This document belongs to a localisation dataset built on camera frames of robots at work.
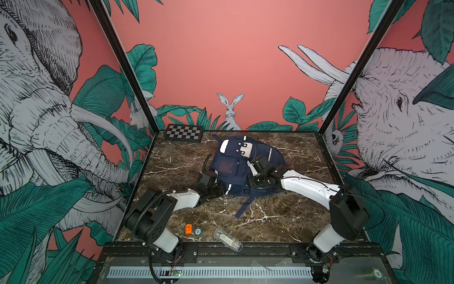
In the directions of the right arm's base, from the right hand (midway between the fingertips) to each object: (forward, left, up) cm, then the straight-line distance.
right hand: (247, 179), depth 87 cm
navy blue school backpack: (+8, +10, -1) cm, 13 cm away
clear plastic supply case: (-26, +10, -7) cm, 29 cm away
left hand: (-1, +10, -6) cm, 11 cm away
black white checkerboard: (+36, +39, -4) cm, 53 cm away
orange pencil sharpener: (-22, +28, -7) cm, 36 cm away
